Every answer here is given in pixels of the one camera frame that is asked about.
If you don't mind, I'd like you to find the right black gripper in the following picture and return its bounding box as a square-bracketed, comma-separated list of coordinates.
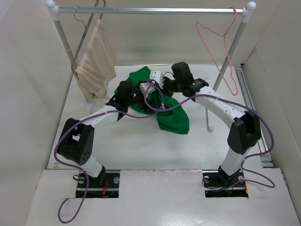
[156, 76, 183, 97]

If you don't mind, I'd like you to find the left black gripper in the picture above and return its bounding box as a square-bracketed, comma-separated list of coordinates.
[126, 82, 157, 113]

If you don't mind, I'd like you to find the green t shirt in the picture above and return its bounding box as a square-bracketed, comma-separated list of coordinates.
[127, 66, 190, 135]

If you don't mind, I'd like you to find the pink wire hanger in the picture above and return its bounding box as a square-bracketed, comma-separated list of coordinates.
[195, 7, 238, 96]

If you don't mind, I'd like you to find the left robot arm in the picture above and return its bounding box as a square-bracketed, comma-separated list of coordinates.
[55, 81, 155, 187]

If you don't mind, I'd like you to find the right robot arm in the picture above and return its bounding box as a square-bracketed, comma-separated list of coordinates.
[163, 62, 261, 187]

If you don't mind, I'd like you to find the grey plastic hanger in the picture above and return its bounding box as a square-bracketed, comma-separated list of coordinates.
[71, 5, 94, 76]

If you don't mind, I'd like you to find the beige cloth garment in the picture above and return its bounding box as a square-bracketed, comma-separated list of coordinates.
[75, 19, 117, 99]

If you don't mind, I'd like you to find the metal clothes rack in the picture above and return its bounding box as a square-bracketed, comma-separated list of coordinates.
[44, 0, 257, 132]

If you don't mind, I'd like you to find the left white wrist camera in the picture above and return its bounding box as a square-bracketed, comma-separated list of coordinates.
[139, 81, 156, 96]

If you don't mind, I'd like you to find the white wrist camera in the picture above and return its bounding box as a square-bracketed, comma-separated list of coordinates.
[139, 81, 156, 96]
[150, 71, 164, 89]

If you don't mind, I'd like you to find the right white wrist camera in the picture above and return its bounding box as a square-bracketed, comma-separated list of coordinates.
[150, 71, 164, 89]

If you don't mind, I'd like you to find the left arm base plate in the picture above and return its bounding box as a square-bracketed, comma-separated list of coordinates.
[73, 170, 120, 198]

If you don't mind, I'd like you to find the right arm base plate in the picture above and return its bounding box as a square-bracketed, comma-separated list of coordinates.
[202, 170, 248, 198]

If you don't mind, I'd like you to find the aluminium rail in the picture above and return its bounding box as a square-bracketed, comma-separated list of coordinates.
[234, 66, 274, 168]

